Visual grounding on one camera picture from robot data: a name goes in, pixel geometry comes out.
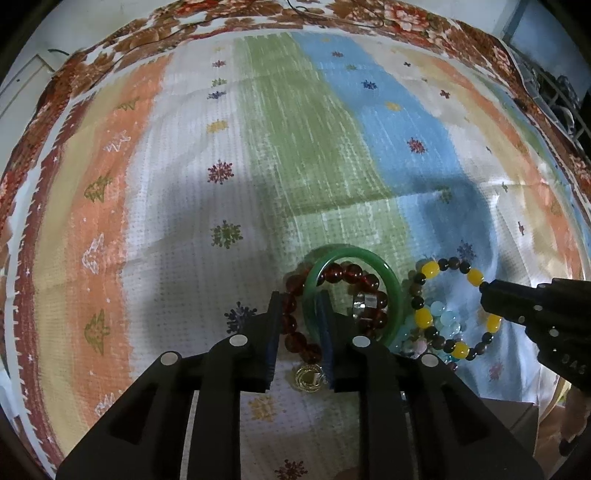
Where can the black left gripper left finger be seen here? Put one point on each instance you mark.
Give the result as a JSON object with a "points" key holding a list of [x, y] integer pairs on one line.
{"points": [[245, 361]]}

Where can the striped colourful bed sheet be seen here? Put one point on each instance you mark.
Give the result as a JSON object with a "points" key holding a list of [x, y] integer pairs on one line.
{"points": [[171, 200]]}

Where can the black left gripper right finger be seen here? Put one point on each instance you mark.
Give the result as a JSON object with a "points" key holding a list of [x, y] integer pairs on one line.
{"points": [[353, 362]]}

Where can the green jade bangle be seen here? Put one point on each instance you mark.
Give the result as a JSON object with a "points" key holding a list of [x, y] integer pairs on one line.
{"points": [[332, 253]]}

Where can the red floral blanket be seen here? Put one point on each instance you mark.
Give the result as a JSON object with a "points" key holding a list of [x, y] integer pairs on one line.
{"points": [[297, 429]]}

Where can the cardboard box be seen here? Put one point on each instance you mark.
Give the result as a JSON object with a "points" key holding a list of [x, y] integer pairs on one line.
{"points": [[520, 418]]}

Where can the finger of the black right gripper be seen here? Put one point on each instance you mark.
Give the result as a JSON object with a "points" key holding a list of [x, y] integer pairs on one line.
{"points": [[556, 318]]}

